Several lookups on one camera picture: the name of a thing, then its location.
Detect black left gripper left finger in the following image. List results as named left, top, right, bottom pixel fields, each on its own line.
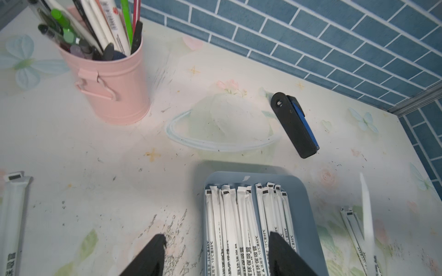
left=120, top=234, right=167, bottom=276

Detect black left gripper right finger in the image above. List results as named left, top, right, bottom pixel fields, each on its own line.
left=268, top=232, right=317, bottom=276

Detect blue storage box tray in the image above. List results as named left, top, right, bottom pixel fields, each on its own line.
left=204, top=171, right=329, bottom=276

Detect white straws pile right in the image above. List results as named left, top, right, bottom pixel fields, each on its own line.
left=340, top=208, right=382, bottom=276

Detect white straws pile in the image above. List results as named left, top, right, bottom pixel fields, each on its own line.
left=340, top=208, right=382, bottom=276
left=1, top=171, right=31, bottom=276

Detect white straws pile left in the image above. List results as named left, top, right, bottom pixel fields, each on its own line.
left=1, top=171, right=31, bottom=276

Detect blue black stapler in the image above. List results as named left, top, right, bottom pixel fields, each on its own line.
left=270, top=92, right=320, bottom=159

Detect pink pen cup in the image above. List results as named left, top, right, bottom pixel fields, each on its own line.
left=58, top=31, right=150, bottom=125

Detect pens in cup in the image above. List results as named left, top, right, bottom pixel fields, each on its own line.
left=28, top=1, right=143, bottom=61

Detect aluminium corner post right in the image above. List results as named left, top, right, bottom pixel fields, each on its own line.
left=387, top=81, right=442, bottom=117

